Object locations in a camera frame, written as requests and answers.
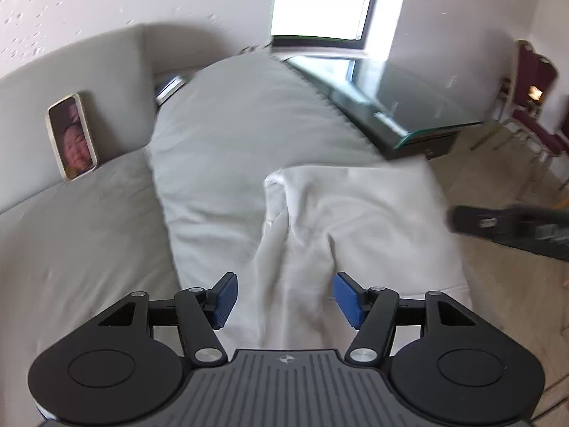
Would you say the white garment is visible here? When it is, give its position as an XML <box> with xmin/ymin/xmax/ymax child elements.
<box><xmin>177</xmin><ymin>162</ymin><xmax>474</xmax><ymax>359</ymax></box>

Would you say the silver device on sofa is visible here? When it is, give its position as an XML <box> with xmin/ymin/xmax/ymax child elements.
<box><xmin>154</xmin><ymin>75</ymin><xmax>186</xmax><ymax>107</ymax></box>

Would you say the smartphone in white case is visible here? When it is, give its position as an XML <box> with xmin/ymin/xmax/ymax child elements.
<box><xmin>45</xmin><ymin>94</ymin><xmax>99</xmax><ymax>181</ymax></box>

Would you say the glass top coffee table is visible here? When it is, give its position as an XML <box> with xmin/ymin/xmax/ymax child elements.
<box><xmin>286</xmin><ymin>55</ymin><xmax>483</xmax><ymax>160</ymax></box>

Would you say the grey sofa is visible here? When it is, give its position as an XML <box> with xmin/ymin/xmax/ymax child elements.
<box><xmin>0</xmin><ymin>23</ymin><xmax>250</xmax><ymax>365</ymax></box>

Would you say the maroon banquet chair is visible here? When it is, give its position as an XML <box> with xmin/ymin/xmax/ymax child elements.
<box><xmin>470</xmin><ymin>39</ymin><xmax>564</xmax><ymax>201</ymax></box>

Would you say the dark window frame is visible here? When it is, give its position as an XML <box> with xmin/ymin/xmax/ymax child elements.
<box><xmin>271</xmin><ymin>0</ymin><xmax>376</xmax><ymax>48</ymax></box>

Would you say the grey sofa cushion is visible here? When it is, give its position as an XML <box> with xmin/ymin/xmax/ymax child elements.
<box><xmin>147</xmin><ymin>52</ymin><xmax>381</xmax><ymax>288</ymax></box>

